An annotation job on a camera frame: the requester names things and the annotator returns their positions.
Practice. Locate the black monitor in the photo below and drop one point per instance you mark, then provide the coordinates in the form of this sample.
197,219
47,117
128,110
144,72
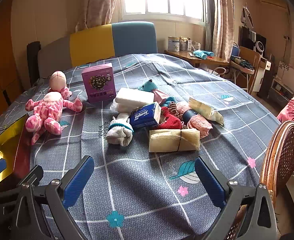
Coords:
247,37

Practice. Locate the teal plush elephant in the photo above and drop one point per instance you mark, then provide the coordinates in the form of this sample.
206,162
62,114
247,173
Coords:
148,85

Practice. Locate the wooden chair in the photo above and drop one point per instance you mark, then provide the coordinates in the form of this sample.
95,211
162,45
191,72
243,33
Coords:
248,55

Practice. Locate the small carton box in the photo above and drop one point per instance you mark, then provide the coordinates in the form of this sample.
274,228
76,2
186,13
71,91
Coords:
185,43

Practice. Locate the white cabinet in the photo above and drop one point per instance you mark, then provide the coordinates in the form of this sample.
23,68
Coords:
262,72

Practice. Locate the pink towel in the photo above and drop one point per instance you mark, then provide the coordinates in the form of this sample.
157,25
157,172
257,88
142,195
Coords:
199,126

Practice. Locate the white round fan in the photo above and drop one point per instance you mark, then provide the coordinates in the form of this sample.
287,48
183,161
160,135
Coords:
259,45

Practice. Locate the red christmas sock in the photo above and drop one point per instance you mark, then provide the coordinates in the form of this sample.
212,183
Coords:
170,122

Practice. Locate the rattan chair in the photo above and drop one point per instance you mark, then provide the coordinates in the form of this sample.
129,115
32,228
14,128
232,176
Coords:
284,152

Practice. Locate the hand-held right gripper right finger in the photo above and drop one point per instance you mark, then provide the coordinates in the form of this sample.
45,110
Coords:
209,182

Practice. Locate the pink satin scrunchie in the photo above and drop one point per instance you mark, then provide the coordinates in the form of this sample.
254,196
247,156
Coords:
173,108

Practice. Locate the pink ruffled bedding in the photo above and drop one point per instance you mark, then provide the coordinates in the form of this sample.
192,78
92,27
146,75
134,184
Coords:
293,110

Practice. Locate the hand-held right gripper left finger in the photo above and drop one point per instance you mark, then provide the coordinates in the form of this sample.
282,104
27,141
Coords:
78,182

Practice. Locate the beige mesh cloth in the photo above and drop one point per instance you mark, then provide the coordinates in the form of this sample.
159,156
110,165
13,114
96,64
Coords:
172,140

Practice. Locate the white cloth bundle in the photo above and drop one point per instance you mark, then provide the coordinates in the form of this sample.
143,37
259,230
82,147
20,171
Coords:
134,96

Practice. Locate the pink spotted plush toy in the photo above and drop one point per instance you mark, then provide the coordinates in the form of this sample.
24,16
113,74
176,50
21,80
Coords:
59,80
49,115

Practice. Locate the white sock teal trim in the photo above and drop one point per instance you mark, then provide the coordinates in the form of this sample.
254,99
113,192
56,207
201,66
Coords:
119,132

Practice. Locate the grey yellow blue headboard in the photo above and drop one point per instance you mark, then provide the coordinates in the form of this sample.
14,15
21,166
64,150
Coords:
91,45

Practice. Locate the small teal plush toy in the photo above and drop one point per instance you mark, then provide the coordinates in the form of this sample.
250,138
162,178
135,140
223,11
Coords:
202,53

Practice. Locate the purple cardboard box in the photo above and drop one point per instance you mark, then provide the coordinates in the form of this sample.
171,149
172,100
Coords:
99,82

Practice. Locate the wooden desk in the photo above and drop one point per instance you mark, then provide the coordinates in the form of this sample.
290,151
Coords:
184,55

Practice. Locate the grey checked bed sheet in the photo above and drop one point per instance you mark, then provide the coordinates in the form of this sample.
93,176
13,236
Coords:
137,180

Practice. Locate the blue tissue pack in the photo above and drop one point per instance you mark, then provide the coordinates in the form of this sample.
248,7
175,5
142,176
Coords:
144,116

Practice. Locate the gold cardboard tray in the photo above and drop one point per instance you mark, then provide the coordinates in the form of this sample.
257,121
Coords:
4,142

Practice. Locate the beige patterned curtain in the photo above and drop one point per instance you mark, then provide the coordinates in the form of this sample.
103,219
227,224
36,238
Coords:
220,17
96,2

